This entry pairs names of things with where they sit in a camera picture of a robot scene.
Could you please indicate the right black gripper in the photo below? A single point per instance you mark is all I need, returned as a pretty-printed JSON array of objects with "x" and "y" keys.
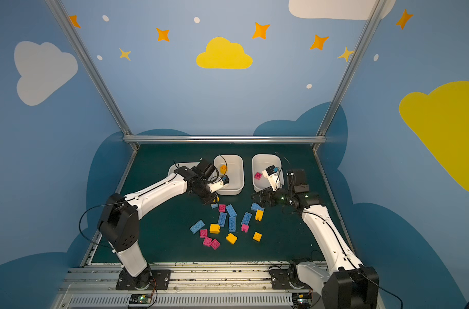
[{"x": 270, "y": 196}]

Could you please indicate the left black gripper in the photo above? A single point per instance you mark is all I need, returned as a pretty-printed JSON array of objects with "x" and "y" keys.
[{"x": 203, "y": 188}]

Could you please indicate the blue long lego brick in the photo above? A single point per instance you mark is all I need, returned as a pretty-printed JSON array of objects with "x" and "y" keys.
[
  {"x": 246, "y": 218},
  {"x": 222, "y": 219},
  {"x": 231, "y": 211},
  {"x": 232, "y": 224},
  {"x": 197, "y": 227}
]

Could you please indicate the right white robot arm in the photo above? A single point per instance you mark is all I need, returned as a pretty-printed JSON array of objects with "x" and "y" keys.
[{"x": 346, "y": 282}]

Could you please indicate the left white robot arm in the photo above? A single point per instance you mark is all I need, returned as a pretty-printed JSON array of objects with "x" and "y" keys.
[{"x": 119, "y": 221}]

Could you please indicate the left white plastic bin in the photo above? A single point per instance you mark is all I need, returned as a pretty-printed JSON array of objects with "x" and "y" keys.
[{"x": 188, "y": 171}]

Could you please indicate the white plastic bin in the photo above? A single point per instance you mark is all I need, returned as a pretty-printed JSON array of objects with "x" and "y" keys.
[
  {"x": 188, "y": 171},
  {"x": 235, "y": 173},
  {"x": 259, "y": 163}
]

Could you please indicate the right white plastic bin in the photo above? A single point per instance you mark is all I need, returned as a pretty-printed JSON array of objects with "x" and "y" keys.
[{"x": 259, "y": 163}]

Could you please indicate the middle white plastic bin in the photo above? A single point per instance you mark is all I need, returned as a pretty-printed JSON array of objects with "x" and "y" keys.
[{"x": 235, "y": 173}]

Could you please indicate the right green circuit board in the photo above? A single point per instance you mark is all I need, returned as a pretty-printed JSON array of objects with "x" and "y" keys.
[{"x": 301, "y": 301}]

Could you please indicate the green circuit board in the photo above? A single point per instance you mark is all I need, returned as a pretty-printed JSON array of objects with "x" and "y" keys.
[
  {"x": 301, "y": 301},
  {"x": 140, "y": 300}
]

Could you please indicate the left green circuit board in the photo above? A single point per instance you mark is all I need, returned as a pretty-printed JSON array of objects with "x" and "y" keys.
[{"x": 140, "y": 300}]

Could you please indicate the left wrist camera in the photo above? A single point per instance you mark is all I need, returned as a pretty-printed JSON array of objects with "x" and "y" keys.
[{"x": 219, "y": 184}]

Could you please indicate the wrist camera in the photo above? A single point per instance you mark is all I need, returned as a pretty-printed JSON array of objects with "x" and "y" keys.
[
  {"x": 272, "y": 173},
  {"x": 219, "y": 184}
]

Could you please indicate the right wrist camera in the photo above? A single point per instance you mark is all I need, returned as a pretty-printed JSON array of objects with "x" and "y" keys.
[{"x": 272, "y": 173}]

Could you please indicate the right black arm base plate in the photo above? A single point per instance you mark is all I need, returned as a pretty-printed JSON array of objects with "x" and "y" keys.
[{"x": 285, "y": 279}]

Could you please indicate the aluminium front rail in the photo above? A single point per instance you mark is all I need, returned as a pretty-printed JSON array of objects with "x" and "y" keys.
[{"x": 229, "y": 284}]

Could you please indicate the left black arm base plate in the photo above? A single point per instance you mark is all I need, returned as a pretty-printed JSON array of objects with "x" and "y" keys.
[{"x": 147, "y": 280}]

